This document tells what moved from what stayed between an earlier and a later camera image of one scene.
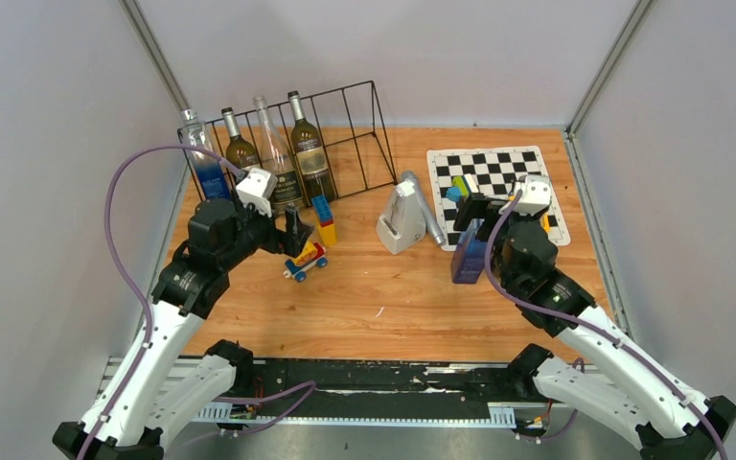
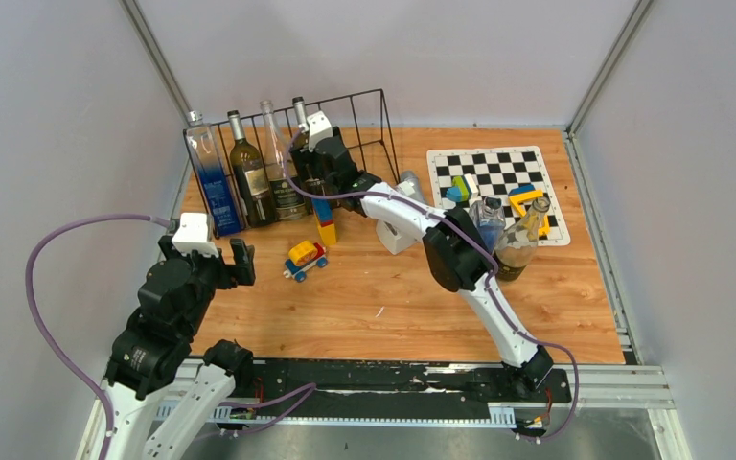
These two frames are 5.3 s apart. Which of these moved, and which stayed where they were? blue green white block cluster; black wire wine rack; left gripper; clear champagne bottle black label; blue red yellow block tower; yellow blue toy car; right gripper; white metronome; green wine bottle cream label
Moved: green wine bottle cream label; right gripper; left gripper
Stayed: blue red yellow block tower; black wire wine rack; blue green white block cluster; yellow blue toy car; clear champagne bottle black label; white metronome
